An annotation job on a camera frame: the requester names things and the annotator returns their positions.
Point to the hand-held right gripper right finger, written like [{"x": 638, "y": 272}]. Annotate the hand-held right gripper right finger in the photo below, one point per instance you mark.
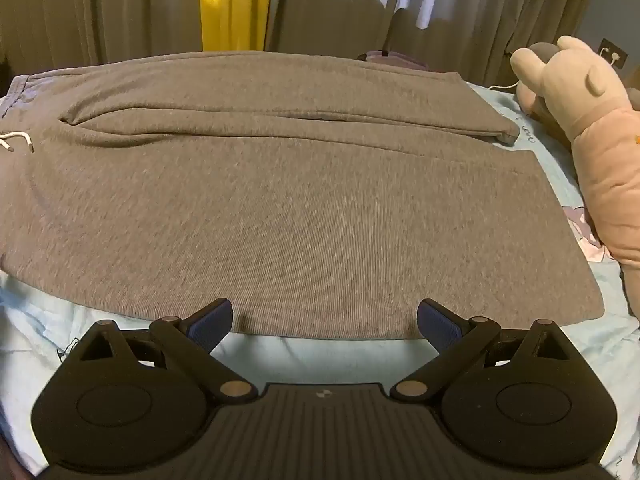
[{"x": 441, "y": 324}]

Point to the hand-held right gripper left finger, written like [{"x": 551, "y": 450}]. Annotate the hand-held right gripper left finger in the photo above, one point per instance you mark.
[{"x": 210, "y": 322}]

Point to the grey sweat pants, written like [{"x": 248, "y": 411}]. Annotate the grey sweat pants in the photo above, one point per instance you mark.
[{"x": 300, "y": 210}]

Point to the light blue printed bedsheet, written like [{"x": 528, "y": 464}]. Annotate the light blue printed bedsheet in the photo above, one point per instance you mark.
[{"x": 325, "y": 360}]

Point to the yellow curtain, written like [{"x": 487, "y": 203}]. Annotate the yellow curtain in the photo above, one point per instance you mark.
[{"x": 235, "y": 5}]

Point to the brown curtain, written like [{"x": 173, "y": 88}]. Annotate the brown curtain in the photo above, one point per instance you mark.
[
  {"x": 340, "y": 20},
  {"x": 100, "y": 5}
]

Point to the wall socket with plug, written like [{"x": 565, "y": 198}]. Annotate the wall socket with plug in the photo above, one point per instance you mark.
[{"x": 614, "y": 52}]

